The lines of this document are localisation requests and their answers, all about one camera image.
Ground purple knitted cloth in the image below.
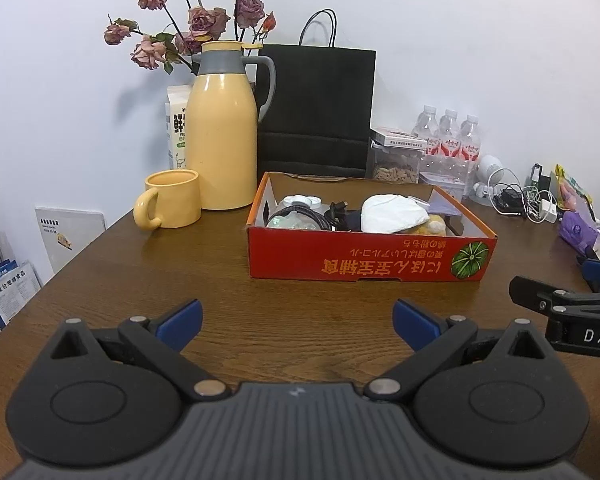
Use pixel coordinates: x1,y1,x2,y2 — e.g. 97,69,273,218
425,196,463,217

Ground clear seed container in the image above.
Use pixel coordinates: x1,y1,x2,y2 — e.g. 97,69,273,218
369,139,423,186

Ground navy zip pouch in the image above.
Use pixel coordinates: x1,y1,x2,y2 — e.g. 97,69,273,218
330,207,366,233

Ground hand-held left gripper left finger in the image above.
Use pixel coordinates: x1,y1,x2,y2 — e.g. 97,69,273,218
50,299,226,401

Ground yellow thermos jug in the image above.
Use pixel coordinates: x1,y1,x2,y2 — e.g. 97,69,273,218
186,40,277,211

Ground yellow ceramic mug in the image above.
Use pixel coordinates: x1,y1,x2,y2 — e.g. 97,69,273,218
133,170,202,231

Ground tangle of white cables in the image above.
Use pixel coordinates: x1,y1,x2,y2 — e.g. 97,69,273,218
495,167,561,223

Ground red cardboard box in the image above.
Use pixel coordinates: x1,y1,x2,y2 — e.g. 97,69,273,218
245,171,498,283

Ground black paper bag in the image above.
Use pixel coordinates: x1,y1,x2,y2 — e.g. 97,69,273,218
256,9,377,179

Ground iridescent clear pouch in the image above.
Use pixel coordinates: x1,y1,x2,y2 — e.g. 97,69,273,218
269,212,321,231

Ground small white flat box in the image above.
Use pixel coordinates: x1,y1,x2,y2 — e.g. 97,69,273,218
370,126,428,150

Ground black power adapter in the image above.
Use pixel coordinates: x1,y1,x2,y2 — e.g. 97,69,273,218
492,187,521,211

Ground white face mask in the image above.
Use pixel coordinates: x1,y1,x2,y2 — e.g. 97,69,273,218
361,194,431,234

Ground small white desk fan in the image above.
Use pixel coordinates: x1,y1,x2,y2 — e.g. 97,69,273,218
472,154,506,206

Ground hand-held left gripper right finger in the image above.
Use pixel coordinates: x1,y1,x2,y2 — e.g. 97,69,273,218
362,297,548,401

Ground blue printed leaflets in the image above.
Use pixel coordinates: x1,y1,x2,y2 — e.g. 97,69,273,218
0,260,41,328

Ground dried pink rose bouquet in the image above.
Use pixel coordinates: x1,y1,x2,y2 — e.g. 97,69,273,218
104,0,277,75

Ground colourful snack packet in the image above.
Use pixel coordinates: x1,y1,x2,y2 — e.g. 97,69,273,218
552,164,596,221

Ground braided cable with pink tie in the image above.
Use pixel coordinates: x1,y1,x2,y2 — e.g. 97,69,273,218
265,200,353,233

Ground yellow and white plush sheep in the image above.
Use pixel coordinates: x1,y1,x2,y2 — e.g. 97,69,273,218
405,213,453,237

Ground white printed board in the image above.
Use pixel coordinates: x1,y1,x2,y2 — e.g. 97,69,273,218
34,206,106,276

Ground white drink carton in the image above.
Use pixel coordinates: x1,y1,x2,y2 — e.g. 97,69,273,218
166,85,193,171

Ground dark upright device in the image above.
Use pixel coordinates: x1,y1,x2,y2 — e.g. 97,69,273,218
530,162,556,193

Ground purple plastic bag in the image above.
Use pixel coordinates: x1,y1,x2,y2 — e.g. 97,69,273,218
559,210,600,256

